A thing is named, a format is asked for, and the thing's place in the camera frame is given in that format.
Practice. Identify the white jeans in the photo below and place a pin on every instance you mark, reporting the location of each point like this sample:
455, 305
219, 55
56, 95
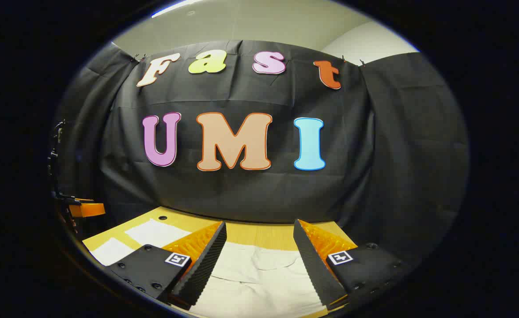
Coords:
259, 278

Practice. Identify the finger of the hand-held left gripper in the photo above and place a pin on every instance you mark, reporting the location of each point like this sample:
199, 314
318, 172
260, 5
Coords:
87, 210

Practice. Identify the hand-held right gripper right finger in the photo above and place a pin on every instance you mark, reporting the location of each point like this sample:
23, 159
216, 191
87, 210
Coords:
313, 260

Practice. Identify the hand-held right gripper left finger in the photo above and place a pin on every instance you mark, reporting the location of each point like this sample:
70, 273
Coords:
206, 260

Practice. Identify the black backdrop cloth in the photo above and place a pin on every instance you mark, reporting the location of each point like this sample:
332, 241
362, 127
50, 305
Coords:
250, 190

